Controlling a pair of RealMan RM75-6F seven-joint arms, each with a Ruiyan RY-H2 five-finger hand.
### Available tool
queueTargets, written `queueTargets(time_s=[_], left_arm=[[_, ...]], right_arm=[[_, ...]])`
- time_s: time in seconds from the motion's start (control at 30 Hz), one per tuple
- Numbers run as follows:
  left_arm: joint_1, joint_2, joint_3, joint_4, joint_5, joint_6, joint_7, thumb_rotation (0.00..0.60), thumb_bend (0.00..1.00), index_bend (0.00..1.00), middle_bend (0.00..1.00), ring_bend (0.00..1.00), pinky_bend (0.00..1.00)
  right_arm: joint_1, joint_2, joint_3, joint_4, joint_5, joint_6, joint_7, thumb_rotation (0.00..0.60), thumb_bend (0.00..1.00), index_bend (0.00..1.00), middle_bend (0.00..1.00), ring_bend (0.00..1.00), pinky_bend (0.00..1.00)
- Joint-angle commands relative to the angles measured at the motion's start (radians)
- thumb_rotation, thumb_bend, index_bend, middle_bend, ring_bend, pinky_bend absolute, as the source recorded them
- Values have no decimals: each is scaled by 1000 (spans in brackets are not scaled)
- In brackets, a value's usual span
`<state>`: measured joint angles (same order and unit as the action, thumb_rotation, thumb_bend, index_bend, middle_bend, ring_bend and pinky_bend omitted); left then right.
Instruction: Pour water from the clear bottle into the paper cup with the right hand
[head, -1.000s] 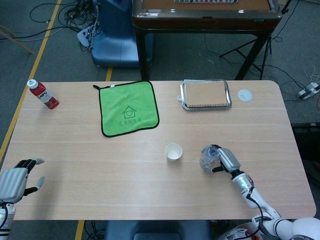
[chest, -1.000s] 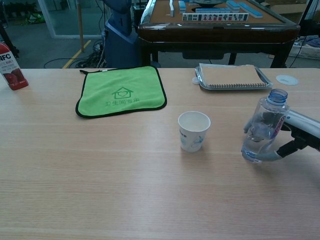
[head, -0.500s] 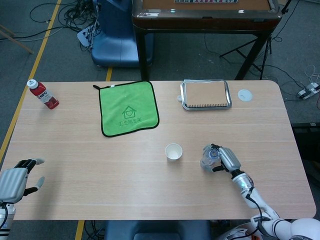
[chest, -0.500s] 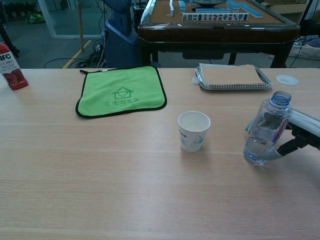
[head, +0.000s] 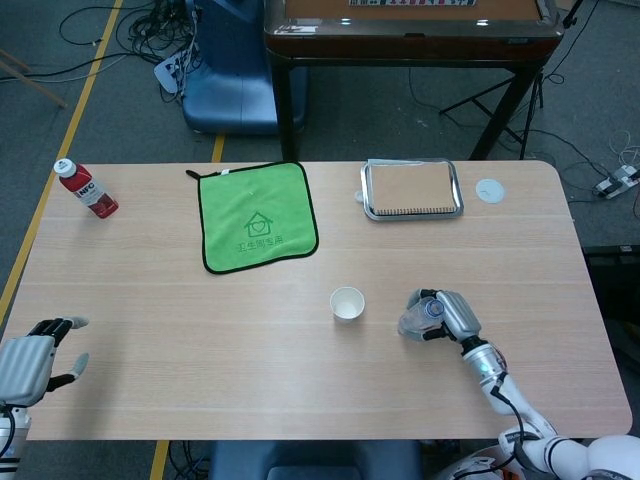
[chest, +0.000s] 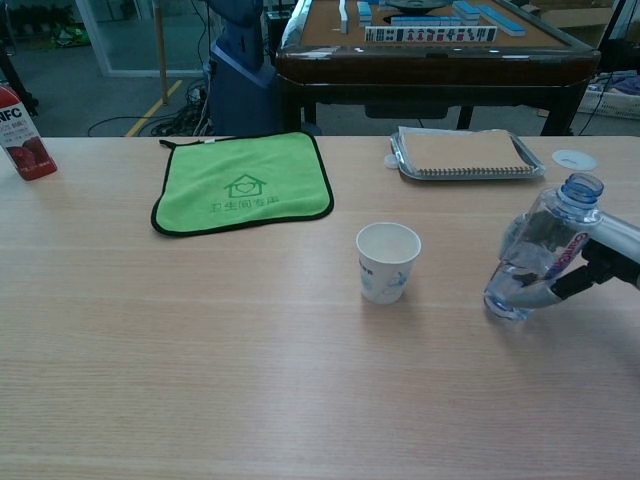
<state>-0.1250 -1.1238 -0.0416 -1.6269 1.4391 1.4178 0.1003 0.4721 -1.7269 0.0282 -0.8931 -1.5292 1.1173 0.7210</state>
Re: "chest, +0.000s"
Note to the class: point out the white plastic crate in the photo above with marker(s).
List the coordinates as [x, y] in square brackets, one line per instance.
[612, 102]

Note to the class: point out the green bag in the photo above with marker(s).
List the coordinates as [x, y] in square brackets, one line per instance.
[70, 36]

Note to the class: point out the dark wooden mahjong table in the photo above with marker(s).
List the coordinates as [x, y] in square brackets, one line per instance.
[435, 67]

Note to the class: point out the black tripod stand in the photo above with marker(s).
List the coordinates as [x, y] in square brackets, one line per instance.
[616, 20]

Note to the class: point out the white paper cup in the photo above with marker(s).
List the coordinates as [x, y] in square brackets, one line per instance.
[387, 270]

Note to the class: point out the metal tray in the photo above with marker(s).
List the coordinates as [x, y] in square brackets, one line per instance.
[535, 160]

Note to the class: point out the red NFC juice bottle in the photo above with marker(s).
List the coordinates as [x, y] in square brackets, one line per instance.
[25, 145]

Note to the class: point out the white mahjong tile row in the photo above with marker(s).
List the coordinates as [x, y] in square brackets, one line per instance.
[430, 34]

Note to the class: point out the transparent water bottle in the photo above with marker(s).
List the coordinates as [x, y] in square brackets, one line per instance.
[530, 235]

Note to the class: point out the wooden easel leg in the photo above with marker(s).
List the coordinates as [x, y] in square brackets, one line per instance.
[161, 50]

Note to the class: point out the blue machine base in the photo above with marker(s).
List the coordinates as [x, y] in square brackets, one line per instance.
[240, 85]

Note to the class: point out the black stand leg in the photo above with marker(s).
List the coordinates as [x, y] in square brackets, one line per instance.
[17, 85]

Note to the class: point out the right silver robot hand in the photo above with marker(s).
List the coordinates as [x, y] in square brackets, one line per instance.
[612, 250]

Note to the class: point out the green cloth with black edge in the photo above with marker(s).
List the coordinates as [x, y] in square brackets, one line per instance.
[240, 185]

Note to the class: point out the brown spiral notebook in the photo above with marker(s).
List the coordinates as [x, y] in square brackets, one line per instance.
[460, 150]

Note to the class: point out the long blue mahjong tile stack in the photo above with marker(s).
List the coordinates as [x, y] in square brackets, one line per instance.
[425, 20]

